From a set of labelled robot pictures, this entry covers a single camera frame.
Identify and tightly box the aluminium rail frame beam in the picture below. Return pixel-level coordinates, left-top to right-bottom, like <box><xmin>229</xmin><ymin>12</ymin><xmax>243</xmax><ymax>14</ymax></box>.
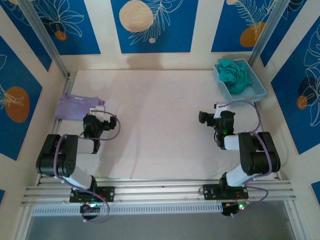
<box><xmin>21</xmin><ymin>179</ymin><xmax>298</xmax><ymax>207</ymax></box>

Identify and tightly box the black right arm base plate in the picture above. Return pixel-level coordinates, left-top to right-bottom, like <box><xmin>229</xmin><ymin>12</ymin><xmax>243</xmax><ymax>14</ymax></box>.
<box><xmin>202</xmin><ymin>184</ymin><xmax>250</xmax><ymax>201</ymax></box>

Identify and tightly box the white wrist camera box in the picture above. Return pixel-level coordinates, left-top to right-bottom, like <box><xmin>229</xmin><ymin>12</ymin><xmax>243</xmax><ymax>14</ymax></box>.
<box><xmin>89</xmin><ymin>105</ymin><xmax>106</xmax><ymax>119</ymax></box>
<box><xmin>214</xmin><ymin>101</ymin><xmax>229</xmax><ymax>119</ymax></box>

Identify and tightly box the folded purple t-shirt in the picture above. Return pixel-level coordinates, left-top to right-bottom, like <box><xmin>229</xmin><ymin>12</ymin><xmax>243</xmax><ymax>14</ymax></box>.
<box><xmin>54</xmin><ymin>92</ymin><xmax>106</xmax><ymax>121</ymax></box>

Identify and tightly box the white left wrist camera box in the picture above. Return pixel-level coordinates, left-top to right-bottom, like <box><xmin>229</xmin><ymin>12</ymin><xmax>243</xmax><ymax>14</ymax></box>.
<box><xmin>89</xmin><ymin>105</ymin><xmax>106</xmax><ymax>119</ymax></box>

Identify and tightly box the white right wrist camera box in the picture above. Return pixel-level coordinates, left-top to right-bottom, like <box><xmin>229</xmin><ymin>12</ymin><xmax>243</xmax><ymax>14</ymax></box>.
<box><xmin>214</xmin><ymin>101</ymin><xmax>229</xmax><ymax>119</ymax></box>

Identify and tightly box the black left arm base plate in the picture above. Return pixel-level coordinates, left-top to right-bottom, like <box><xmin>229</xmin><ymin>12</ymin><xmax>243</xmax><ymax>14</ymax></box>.
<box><xmin>69</xmin><ymin>186</ymin><xmax>116</xmax><ymax>203</ymax></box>

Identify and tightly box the white slotted cable duct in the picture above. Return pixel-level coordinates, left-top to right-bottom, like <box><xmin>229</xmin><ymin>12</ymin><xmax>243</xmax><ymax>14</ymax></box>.
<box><xmin>32</xmin><ymin>202</ymin><xmax>223</xmax><ymax>216</ymax></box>

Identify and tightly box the black controller board with LEDs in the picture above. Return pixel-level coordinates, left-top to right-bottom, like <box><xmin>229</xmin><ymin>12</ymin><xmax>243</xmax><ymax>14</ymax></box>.
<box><xmin>221</xmin><ymin>201</ymin><xmax>248</xmax><ymax>217</ymax></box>
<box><xmin>79</xmin><ymin>202</ymin><xmax>101</xmax><ymax>219</ymax></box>

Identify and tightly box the teal printed t-shirt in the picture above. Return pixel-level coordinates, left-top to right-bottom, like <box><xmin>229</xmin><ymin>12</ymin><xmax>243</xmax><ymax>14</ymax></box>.
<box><xmin>216</xmin><ymin>59</ymin><xmax>253</xmax><ymax>95</ymax></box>

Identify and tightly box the aluminium corner post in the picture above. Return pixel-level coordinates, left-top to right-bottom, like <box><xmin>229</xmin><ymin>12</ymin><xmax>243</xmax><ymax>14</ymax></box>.
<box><xmin>248</xmin><ymin>0</ymin><xmax>292</xmax><ymax>67</ymax></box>
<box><xmin>18</xmin><ymin>0</ymin><xmax>70</xmax><ymax>77</ymax></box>

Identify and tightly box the white marble-pattern table cover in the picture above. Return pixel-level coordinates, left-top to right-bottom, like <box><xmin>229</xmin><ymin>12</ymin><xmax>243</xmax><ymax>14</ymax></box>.
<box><xmin>47</xmin><ymin>69</ymin><xmax>276</xmax><ymax>180</ymax></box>

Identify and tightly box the light blue perforated plastic basket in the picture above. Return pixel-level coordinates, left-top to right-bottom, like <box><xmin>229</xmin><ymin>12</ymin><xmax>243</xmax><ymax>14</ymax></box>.
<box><xmin>212</xmin><ymin>58</ymin><xmax>268</xmax><ymax>109</ymax></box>

